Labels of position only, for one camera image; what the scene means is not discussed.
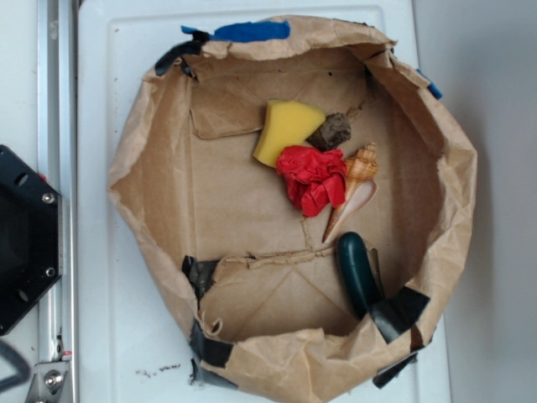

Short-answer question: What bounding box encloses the dark green plastic pickle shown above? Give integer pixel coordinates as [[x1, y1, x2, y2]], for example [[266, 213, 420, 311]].
[[336, 232, 381, 319]]

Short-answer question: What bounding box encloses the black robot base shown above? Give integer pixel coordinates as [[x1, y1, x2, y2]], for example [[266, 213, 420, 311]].
[[1, 145, 61, 336]]

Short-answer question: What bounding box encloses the black tape over pickle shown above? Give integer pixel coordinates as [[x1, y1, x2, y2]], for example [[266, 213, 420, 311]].
[[368, 286, 430, 343]]

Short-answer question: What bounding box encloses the brown paper bag tray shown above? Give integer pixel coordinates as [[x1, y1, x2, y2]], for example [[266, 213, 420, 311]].
[[109, 15, 477, 402]]

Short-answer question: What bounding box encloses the red crumpled paper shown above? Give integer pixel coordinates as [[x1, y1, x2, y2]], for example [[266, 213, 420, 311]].
[[276, 145, 347, 217]]

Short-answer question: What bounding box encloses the yellow sponge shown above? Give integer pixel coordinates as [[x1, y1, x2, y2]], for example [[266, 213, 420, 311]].
[[253, 99, 326, 168]]

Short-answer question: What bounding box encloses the orange spiral seashell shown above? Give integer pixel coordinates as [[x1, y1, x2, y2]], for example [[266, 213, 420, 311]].
[[322, 143, 378, 243]]

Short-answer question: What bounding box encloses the brown cork block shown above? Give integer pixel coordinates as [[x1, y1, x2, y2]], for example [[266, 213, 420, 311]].
[[306, 113, 352, 151]]

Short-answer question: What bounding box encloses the black tape inner left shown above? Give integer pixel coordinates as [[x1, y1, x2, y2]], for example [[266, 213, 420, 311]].
[[181, 255, 220, 301]]

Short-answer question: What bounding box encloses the black tape bottom left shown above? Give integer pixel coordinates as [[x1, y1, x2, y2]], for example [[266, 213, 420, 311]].
[[189, 322, 238, 390]]

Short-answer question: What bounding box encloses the black tape top left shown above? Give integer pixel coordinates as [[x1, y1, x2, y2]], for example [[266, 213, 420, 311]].
[[154, 29, 210, 76]]

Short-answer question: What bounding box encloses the blue tape strip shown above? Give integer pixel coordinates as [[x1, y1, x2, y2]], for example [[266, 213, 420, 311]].
[[181, 21, 290, 43]]

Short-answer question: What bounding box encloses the white plastic board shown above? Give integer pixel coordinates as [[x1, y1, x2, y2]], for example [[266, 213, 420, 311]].
[[75, 3, 453, 403]]

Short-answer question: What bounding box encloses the blue tape piece right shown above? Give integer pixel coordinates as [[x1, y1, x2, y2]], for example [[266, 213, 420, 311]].
[[417, 69, 443, 100]]

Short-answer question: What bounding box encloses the black tape bottom right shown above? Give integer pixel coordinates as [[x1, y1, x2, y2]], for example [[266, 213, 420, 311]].
[[372, 352, 418, 390]]

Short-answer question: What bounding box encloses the aluminium rail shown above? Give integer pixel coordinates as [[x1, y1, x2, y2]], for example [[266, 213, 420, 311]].
[[37, 1, 81, 402]]

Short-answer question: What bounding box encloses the metal corner bracket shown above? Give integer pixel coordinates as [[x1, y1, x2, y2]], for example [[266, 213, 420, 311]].
[[24, 361, 73, 403]]

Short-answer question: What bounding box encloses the black cable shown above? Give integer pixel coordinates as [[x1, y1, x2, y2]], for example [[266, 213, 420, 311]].
[[0, 338, 33, 390]]

